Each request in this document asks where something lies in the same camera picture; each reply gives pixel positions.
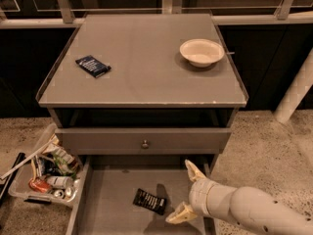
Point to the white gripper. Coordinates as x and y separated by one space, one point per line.
197 196

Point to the black rxbar chocolate wrapper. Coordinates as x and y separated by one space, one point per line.
150 202

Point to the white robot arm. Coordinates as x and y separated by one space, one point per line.
248 208

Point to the round metal drawer knob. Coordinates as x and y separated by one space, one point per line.
145 144

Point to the open grey middle drawer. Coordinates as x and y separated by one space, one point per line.
108 186

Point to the grey drawer cabinet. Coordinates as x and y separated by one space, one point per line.
150 84

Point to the grey top drawer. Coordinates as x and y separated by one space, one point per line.
127 141

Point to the green white snack bag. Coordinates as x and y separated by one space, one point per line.
65 162

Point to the white can in bin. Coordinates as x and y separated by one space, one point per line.
59 182

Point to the clear plastic bin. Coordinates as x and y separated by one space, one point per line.
42 166

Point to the white paper bowl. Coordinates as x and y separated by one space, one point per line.
202 53

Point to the orange snack packet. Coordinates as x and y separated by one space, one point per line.
39 185

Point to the blue snack bar wrapper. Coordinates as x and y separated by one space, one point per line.
93 66

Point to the white diagonal post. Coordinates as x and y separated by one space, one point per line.
299 87

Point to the metal window railing frame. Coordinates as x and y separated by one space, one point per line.
73 13

